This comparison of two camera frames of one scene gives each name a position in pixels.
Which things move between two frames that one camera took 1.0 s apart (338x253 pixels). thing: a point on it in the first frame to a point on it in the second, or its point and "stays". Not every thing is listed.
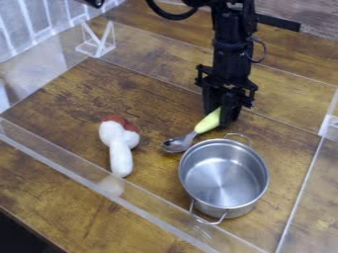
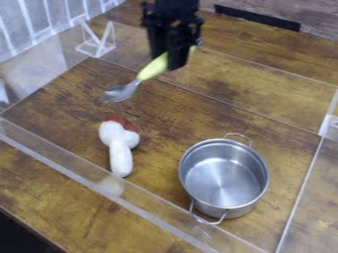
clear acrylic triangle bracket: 95,46 stays
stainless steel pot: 223,174 stays
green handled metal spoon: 178,144 to 158,66
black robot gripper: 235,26 to 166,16
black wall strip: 278,22 stays
